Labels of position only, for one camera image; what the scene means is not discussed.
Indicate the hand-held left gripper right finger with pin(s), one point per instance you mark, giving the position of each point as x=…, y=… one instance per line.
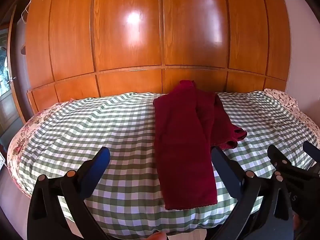
x=226, y=172

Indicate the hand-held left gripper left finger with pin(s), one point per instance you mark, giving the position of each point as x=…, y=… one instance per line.
x=96, y=170

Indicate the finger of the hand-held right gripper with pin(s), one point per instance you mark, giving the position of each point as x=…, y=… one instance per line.
x=275, y=155
x=311, y=150

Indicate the dark red knit garment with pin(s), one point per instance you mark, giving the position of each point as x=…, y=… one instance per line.
x=185, y=142

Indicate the person's left hand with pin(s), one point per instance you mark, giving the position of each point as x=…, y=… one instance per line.
x=157, y=236

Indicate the green checked blanket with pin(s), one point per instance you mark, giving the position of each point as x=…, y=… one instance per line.
x=120, y=130

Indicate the floral bedspread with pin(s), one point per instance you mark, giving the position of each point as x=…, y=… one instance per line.
x=21, y=140

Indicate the wooden door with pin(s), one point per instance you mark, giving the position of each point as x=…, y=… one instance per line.
x=8, y=92

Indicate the wooden wardrobe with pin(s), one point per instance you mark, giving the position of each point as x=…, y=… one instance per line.
x=155, y=35

